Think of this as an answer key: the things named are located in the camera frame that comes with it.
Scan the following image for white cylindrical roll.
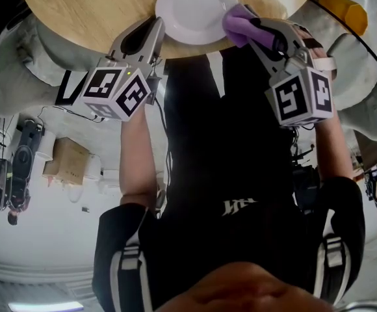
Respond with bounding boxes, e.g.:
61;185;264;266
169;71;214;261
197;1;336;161
32;131;56;172

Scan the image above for person's right forearm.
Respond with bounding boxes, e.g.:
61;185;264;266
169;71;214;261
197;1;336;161
313;115;354;183

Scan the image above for black camera box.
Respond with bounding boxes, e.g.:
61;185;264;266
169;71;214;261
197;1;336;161
146;66;162;105

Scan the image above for white plate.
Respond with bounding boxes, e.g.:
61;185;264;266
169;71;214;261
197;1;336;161
155;0;240;45

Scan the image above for person's face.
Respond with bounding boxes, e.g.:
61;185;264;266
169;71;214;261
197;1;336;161
154;261;334;312

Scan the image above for person's right hand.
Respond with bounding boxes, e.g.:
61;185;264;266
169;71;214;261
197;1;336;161
294;24;339;77

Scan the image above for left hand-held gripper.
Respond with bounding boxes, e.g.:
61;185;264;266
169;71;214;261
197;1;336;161
77;16;166;122

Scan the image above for person's left forearm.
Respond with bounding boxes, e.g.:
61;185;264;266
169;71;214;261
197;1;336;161
119;114;159;207

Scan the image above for brown cardboard box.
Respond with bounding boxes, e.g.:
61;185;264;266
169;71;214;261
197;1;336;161
42;137;90;185

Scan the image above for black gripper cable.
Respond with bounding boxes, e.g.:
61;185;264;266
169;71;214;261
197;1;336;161
154;97;173;207

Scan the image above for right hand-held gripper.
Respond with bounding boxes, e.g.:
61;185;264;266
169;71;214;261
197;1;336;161
246;18;334;127

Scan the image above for yellow plastic stool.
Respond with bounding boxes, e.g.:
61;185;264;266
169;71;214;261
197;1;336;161
318;0;369;37

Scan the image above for purple cloth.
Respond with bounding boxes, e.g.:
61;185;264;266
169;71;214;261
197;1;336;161
222;3;287;50

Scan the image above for grey upholstered chair black frame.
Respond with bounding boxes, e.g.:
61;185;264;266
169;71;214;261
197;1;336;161
326;32;377;142
0;13;108;116

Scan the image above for grey striped shoulder strap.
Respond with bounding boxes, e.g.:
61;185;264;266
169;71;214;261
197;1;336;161
109;244;152;312
315;234;352;307

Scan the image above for black helmet device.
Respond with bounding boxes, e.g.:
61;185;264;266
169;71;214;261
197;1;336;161
12;120;45;188

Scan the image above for person's black t-shirt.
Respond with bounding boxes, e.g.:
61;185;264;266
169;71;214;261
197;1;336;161
92;175;367;312

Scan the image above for person's black trousers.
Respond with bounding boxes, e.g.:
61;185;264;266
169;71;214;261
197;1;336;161
162;42;295;214

